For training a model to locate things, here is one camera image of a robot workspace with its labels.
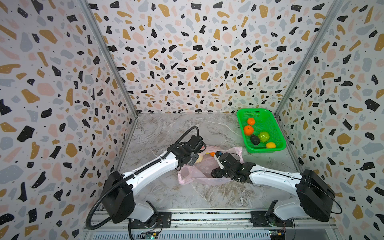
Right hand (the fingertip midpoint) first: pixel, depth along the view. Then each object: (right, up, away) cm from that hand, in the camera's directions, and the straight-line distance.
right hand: (216, 172), depth 85 cm
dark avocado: (+27, +17, +15) cm, 36 cm away
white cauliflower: (-10, +6, +6) cm, 13 cm away
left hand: (-14, +11, -3) cm, 18 cm away
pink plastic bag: (-9, +1, -7) cm, 12 cm away
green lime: (+34, +19, +15) cm, 42 cm away
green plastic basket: (+40, +30, +29) cm, 58 cm away
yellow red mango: (+37, +14, +12) cm, 41 cm away
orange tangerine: (+25, +24, +20) cm, 40 cm away
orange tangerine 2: (+29, +30, +28) cm, 50 cm away
